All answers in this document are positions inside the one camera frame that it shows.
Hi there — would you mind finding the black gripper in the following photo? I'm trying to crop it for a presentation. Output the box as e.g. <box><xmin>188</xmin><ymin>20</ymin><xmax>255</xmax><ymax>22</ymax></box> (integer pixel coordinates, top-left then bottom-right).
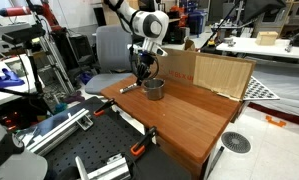
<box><xmin>136</xmin><ymin>52</ymin><xmax>154</xmax><ymax>86</ymax></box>

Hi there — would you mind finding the black Expo marker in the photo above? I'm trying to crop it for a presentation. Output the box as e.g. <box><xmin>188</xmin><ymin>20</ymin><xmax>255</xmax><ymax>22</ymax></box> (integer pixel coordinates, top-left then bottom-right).
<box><xmin>119</xmin><ymin>83</ymin><xmax>138</xmax><ymax>94</ymax></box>

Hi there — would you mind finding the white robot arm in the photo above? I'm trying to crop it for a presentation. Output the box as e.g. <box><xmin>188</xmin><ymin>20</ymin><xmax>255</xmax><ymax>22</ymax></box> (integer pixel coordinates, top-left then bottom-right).
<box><xmin>103</xmin><ymin>0</ymin><xmax>169</xmax><ymax>85</ymax></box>

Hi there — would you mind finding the grey office chair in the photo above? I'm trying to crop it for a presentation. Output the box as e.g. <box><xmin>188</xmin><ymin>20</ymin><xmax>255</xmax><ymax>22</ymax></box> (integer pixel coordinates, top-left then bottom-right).
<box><xmin>85</xmin><ymin>25</ymin><xmax>132</xmax><ymax>95</ymax></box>

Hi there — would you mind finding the far orange-black clamp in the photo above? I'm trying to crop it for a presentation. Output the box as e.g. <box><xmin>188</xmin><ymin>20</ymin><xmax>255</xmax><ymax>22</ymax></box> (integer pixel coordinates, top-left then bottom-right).
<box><xmin>93</xmin><ymin>98</ymin><xmax>116</xmax><ymax>117</ymax></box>

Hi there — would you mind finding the orange-black clamp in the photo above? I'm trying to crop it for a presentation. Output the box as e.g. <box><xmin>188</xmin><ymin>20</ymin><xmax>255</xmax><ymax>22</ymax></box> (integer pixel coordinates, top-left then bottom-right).
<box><xmin>130</xmin><ymin>126</ymin><xmax>157</xmax><ymax>157</ymax></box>
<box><xmin>93</xmin><ymin>98</ymin><xmax>116</xmax><ymax>117</ymax></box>

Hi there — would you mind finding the black perforated breadboard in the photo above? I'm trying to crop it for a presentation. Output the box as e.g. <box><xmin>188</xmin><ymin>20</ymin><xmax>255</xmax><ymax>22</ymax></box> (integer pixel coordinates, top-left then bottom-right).
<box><xmin>44</xmin><ymin>110</ymin><xmax>191</xmax><ymax>180</ymax></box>

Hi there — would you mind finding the wooden table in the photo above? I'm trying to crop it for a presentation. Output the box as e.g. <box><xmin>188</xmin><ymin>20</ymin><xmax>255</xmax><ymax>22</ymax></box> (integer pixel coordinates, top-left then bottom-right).
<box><xmin>101</xmin><ymin>76</ymin><xmax>241</xmax><ymax>180</ymax></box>

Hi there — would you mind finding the near orange-black clamp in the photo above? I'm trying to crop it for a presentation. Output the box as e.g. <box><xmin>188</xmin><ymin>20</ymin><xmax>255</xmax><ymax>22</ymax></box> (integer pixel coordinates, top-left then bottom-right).
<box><xmin>130</xmin><ymin>126</ymin><xmax>157</xmax><ymax>157</ymax></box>

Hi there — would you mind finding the cardboard backboard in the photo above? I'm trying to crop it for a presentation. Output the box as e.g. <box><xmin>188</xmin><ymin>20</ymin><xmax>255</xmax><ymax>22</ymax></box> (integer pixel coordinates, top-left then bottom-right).
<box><xmin>157</xmin><ymin>49</ymin><xmax>256</xmax><ymax>101</ymax></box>

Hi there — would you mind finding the white work table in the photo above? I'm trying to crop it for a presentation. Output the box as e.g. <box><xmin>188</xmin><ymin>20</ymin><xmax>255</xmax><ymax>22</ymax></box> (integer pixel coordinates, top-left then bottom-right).
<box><xmin>216</xmin><ymin>37</ymin><xmax>299</xmax><ymax>59</ymax></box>

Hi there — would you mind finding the round floor drain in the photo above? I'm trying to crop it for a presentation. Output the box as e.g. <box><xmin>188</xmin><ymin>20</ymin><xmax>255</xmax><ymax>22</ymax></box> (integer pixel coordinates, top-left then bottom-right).
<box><xmin>221</xmin><ymin>132</ymin><xmax>251</xmax><ymax>153</ymax></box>

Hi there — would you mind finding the checkerboard calibration board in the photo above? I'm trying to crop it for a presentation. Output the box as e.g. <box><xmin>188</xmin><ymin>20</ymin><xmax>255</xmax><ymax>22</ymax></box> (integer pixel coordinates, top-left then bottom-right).
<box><xmin>243</xmin><ymin>77</ymin><xmax>280</xmax><ymax>100</ymax></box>

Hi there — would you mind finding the small wooden box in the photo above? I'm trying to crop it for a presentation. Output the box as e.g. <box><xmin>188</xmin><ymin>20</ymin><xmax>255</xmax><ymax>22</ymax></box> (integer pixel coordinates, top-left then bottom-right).
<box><xmin>256</xmin><ymin>31</ymin><xmax>278</xmax><ymax>46</ymax></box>

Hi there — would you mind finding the steel bowl with handles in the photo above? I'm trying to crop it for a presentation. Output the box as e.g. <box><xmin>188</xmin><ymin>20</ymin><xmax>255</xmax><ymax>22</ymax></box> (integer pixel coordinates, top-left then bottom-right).
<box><xmin>143</xmin><ymin>78</ymin><xmax>165</xmax><ymax>101</ymax></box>

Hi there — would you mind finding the aluminium extrusion rail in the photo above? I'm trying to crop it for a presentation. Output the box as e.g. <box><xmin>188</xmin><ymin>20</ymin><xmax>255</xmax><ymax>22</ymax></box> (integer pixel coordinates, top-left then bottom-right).
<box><xmin>27</xmin><ymin>108</ymin><xmax>93</xmax><ymax>156</ymax></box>

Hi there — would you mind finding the black camera on tripod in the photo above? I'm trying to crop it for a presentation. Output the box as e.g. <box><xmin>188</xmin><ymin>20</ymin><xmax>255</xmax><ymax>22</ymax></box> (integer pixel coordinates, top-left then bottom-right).
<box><xmin>2</xmin><ymin>24</ymin><xmax>45</xmax><ymax>93</ymax></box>

